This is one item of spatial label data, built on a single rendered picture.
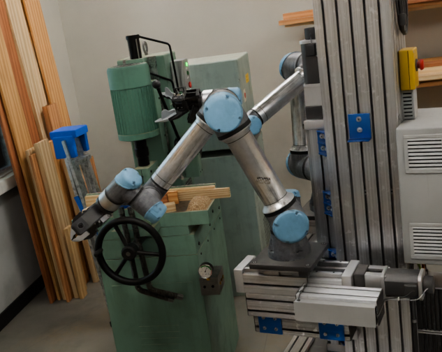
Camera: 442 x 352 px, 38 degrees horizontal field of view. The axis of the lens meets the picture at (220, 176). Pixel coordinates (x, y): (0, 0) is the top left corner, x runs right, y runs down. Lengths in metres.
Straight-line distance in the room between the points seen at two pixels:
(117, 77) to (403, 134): 1.17
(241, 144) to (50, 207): 2.34
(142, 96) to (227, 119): 0.80
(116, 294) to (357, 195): 1.17
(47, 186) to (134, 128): 1.52
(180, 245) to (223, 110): 0.90
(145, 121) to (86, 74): 2.69
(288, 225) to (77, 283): 2.44
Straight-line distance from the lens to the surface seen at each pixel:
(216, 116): 1.91
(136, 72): 2.63
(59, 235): 4.16
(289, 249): 2.18
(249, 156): 1.96
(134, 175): 2.01
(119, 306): 2.86
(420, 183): 2.15
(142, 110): 2.65
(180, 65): 2.92
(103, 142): 5.36
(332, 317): 2.10
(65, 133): 3.54
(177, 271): 2.71
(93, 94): 5.31
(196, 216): 2.59
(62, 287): 4.29
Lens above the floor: 1.67
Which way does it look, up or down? 14 degrees down
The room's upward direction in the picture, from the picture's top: 8 degrees counter-clockwise
